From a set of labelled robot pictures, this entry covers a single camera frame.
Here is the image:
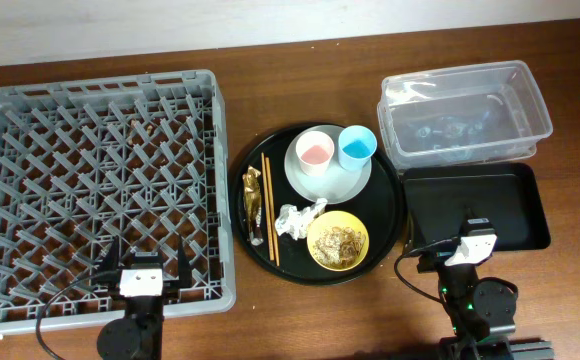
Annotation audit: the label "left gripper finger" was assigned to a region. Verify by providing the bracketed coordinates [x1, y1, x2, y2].
[93, 239, 120, 288]
[177, 238, 192, 288]

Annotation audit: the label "gold foil wrapper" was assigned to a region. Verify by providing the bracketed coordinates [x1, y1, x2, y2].
[242, 166, 263, 246]

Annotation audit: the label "white napkin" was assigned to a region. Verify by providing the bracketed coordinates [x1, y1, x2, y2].
[275, 198, 328, 240]

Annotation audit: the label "food scraps pile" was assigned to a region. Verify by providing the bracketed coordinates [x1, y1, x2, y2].
[313, 227, 366, 269]

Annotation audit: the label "yellow bowl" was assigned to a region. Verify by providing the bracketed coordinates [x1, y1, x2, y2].
[306, 211, 370, 272]

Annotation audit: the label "blue cup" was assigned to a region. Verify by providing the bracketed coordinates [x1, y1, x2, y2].
[337, 125, 378, 171]

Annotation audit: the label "pink cup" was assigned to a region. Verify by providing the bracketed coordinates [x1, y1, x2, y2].
[295, 130, 335, 176]

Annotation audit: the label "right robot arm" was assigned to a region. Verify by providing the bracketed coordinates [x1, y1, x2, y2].
[416, 210, 555, 360]

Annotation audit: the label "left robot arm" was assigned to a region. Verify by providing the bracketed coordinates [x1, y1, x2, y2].
[93, 239, 192, 360]

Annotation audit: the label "grey dishwasher rack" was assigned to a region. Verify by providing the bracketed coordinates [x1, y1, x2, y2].
[0, 70, 236, 336]

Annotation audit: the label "brown crumbs in rack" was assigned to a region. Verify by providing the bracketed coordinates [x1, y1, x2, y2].
[126, 120, 154, 146]

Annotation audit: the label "black rectangular tray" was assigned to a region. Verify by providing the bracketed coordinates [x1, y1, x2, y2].
[402, 163, 551, 251]

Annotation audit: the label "clear plastic bin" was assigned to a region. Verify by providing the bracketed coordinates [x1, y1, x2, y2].
[377, 60, 553, 172]

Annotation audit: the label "grey plate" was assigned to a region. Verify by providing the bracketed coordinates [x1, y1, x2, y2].
[284, 125, 372, 205]

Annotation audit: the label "round black tray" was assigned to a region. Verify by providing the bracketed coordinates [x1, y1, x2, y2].
[229, 123, 406, 286]

